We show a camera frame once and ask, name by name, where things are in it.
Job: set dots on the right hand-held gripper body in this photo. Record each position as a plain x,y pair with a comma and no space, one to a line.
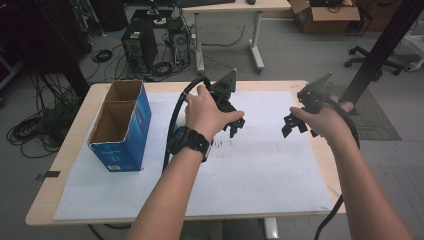
315,95

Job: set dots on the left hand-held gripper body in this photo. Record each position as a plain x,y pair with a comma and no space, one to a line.
224,88

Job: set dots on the person's right hand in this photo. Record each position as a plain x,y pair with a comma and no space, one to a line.
328,121

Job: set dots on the person's left hand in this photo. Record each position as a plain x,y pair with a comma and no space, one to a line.
201,115

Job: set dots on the black wristwatch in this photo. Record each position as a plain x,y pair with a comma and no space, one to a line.
191,141

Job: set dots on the grey floor mat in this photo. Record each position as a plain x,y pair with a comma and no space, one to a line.
373,116

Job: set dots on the small black computer tower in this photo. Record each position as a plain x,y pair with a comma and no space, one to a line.
179,41

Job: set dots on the black office chair base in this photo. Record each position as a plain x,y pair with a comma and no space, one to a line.
373,60

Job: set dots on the open brown cardboard box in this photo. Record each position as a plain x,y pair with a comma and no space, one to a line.
325,16

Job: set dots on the white-legged wooden desk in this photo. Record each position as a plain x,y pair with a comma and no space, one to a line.
233,5

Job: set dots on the black keyboard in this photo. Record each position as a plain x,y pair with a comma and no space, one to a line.
203,2

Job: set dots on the black computer mouse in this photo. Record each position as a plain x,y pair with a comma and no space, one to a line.
251,1

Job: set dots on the large black computer tower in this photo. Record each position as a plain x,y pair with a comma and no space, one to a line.
138,45

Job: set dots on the blue cardboard box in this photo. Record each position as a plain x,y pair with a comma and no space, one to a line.
130,133

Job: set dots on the white table leg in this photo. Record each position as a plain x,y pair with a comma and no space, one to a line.
270,230

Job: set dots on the dark curtain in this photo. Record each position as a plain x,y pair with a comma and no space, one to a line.
43,40

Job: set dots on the black tape strip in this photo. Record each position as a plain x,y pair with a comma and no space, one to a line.
50,174

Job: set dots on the black metal post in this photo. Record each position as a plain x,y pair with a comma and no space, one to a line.
380,50

